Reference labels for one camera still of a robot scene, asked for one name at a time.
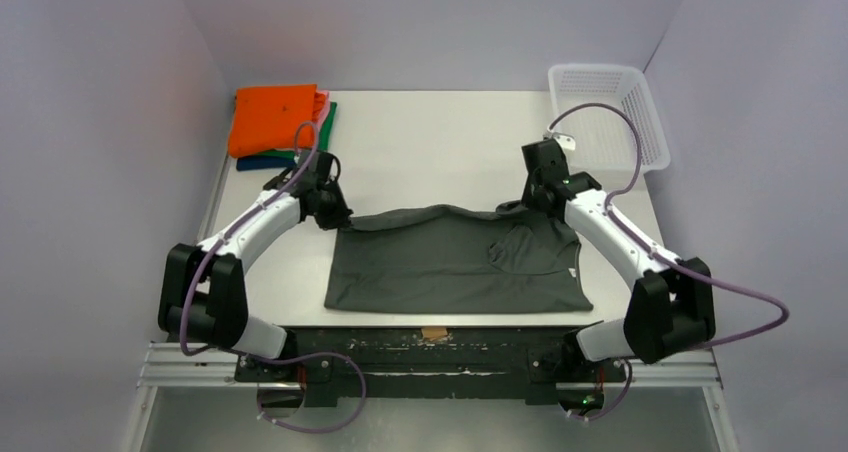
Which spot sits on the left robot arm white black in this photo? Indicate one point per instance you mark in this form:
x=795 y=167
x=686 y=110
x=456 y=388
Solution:
x=203 y=296

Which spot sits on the dark grey t-shirt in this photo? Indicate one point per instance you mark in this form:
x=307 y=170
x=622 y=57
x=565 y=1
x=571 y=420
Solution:
x=443 y=259

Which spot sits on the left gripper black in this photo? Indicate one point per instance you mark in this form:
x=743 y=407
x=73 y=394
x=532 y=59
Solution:
x=339 y=218

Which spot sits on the brown tape piece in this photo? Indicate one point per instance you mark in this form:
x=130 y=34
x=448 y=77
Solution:
x=434 y=334

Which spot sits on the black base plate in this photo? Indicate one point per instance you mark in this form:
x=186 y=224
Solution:
x=326 y=363

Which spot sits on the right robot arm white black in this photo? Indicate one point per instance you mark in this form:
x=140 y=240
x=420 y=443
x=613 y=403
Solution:
x=671 y=306

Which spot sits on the green folded t-shirt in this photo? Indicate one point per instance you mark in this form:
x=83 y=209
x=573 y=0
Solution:
x=289 y=156

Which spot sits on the aluminium frame rail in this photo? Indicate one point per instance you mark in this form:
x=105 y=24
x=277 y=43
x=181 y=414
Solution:
x=165 y=366

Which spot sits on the blue folded t-shirt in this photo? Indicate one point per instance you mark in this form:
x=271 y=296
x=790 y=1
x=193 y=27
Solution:
x=252 y=163

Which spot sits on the white plastic basket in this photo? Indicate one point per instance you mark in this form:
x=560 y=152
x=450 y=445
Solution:
x=618 y=123

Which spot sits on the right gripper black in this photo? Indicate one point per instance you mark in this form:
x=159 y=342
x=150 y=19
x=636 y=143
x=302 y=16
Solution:
x=536 y=197

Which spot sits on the orange folded t-shirt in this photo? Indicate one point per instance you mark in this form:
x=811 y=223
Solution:
x=267 y=117

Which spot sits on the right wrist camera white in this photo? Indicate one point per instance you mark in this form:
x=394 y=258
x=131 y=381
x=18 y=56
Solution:
x=565 y=141

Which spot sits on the pink folded t-shirt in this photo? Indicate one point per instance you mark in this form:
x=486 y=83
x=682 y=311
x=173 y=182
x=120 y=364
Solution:
x=308 y=135

